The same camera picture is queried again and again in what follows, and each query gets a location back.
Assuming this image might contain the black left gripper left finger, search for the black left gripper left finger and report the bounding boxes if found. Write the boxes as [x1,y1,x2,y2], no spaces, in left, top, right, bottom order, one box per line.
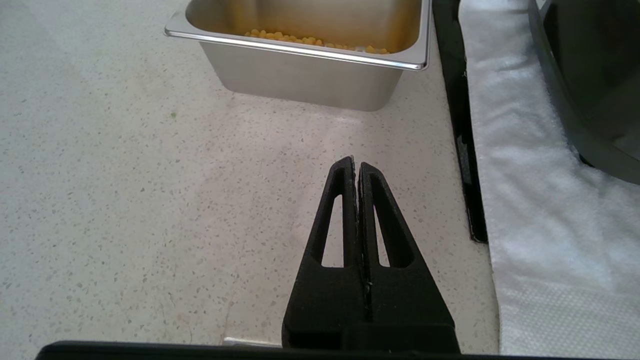
[282,156,371,351]

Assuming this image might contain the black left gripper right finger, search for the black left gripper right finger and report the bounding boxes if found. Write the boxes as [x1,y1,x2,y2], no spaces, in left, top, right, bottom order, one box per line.
[358,161,461,354]

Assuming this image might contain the black rice cooker body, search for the black rice cooker body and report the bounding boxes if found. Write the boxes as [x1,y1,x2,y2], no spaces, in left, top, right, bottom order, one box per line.
[527,0,640,186]

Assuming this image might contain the white towel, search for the white towel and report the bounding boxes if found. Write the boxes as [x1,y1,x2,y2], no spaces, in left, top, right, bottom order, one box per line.
[457,0,640,358]

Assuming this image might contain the stainless steel tray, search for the stainless steel tray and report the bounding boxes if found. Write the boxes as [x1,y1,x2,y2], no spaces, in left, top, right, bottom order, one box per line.
[164,0,432,113]

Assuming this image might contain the black strip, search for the black strip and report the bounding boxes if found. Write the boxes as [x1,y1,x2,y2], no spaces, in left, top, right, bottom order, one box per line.
[432,0,489,245]

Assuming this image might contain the yellow corn kernels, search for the yellow corn kernels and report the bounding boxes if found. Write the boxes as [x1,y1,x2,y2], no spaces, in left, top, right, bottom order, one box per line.
[244,29,391,55]

